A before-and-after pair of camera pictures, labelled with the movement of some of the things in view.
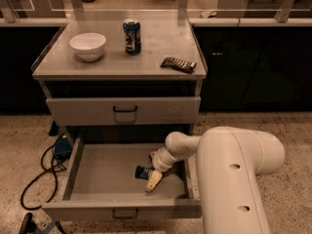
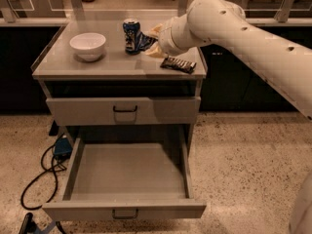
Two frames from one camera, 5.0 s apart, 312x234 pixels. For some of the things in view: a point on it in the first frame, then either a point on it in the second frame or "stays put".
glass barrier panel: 156,1 stays put
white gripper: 160,163 → 165,36
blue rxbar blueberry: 142,173 → 144,42
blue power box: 62,147 stays put
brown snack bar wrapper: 178,64 stays put
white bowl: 88,46 stays put
